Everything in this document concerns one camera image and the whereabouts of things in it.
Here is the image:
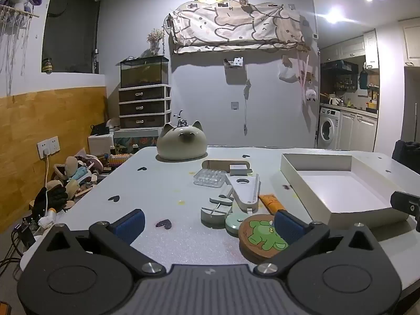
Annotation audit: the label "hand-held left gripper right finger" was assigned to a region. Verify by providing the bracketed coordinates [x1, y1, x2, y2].
[255, 210, 384, 278]

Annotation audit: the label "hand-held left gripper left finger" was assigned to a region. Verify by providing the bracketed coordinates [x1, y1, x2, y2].
[36, 209, 166, 278]

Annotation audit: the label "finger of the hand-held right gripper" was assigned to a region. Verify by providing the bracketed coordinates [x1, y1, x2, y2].
[390, 190, 420, 216]

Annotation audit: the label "orange tube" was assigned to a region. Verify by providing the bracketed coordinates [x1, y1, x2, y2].
[259, 194, 285, 216]

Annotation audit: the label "round cork coaster green animal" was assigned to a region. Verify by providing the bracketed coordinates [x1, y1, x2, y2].
[238, 214, 290, 265]

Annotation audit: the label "white cardboard box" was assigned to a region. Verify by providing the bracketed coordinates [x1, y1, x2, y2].
[280, 153, 411, 229]

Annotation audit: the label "green round tape measure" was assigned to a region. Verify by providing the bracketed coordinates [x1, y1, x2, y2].
[225, 212, 252, 237]

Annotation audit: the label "grey plastic clamp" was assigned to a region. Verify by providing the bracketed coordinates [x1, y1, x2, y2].
[200, 184, 235, 228]

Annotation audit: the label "clear plastic case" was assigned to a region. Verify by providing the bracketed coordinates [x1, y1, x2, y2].
[193, 168, 227, 187]

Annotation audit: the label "light wooden oval board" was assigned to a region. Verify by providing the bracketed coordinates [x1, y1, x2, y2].
[201, 159, 253, 175]

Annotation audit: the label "dark cloth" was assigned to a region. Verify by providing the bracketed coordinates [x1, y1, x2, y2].
[392, 139, 420, 173]

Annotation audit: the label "pile of soft toys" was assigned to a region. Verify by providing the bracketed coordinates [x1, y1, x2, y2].
[49, 153, 114, 204]

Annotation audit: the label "black glove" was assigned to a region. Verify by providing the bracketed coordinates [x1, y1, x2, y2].
[33, 184, 69, 218]

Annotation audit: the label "white base cabinet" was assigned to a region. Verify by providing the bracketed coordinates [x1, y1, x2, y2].
[338, 110, 379, 153]

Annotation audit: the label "white storage box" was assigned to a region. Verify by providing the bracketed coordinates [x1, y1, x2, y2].
[88, 134, 115, 158]

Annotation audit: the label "cream cat-shaped ceramic pot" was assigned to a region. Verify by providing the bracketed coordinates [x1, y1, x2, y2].
[156, 121, 208, 162]

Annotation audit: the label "white washing machine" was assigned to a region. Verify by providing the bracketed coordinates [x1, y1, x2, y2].
[317, 107, 341, 150]

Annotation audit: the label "silver metal ornament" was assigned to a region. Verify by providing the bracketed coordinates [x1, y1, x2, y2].
[173, 110, 189, 128]

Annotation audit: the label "white drawer cabinet dark drawers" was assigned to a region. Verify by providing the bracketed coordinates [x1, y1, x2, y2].
[118, 85, 172, 130]

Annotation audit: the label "spice rack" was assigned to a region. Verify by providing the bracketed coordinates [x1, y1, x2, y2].
[334, 75, 358, 91]

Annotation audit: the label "white plastic bag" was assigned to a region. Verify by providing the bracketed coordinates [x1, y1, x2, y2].
[279, 66, 301, 83]

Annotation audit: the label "glass fish tank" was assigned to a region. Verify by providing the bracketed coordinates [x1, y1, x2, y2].
[120, 56, 170, 88]

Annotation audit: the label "dried flower bouquet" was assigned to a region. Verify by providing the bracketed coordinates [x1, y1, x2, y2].
[146, 28, 165, 55]

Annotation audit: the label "dark window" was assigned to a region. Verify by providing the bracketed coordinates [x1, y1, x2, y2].
[41, 0, 106, 73]

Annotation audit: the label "printed blanket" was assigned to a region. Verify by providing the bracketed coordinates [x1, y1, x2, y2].
[168, 2, 306, 54]

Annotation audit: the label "white wall socket with plug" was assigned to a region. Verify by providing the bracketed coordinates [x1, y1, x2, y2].
[37, 136, 60, 159]

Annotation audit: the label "black cables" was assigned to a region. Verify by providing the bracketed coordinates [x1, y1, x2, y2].
[0, 215, 37, 271]

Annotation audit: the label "hanging grey cable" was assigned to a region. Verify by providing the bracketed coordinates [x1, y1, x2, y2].
[243, 79, 253, 135]

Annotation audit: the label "white wall cabinets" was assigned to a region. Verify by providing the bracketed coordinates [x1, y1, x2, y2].
[320, 30, 379, 69]

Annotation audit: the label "white macrame wall hanging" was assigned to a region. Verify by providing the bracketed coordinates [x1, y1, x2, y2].
[0, 5, 40, 96]

